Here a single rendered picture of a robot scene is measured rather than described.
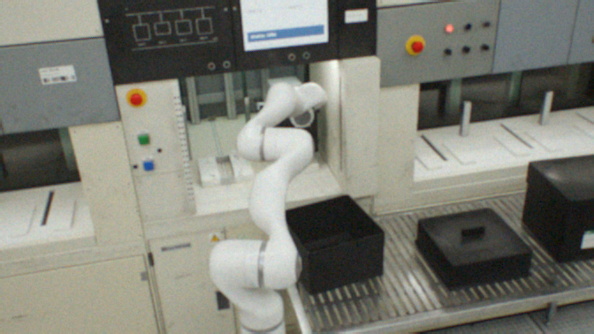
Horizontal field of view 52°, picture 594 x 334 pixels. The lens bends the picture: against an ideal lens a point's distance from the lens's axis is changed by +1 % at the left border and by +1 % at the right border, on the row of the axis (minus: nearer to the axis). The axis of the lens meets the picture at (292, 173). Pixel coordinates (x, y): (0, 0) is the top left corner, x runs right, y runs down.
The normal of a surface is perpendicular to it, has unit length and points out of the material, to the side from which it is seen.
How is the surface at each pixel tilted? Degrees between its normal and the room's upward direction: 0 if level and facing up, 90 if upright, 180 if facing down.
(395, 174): 90
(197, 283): 90
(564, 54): 90
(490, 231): 0
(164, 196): 90
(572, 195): 0
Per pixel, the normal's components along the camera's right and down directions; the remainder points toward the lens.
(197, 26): 0.22, 0.46
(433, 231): -0.04, -0.87
